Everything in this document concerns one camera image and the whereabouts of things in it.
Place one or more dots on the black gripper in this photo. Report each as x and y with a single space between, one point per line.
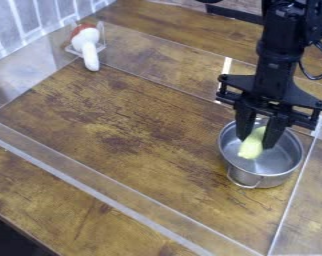
270 93

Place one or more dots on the stainless steel pot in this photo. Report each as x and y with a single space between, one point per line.
271 168

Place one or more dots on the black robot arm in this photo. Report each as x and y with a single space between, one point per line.
291 26

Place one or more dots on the black bar on table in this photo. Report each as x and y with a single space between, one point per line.
235 14

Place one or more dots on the clear acrylic barrier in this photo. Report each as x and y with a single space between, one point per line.
109 166

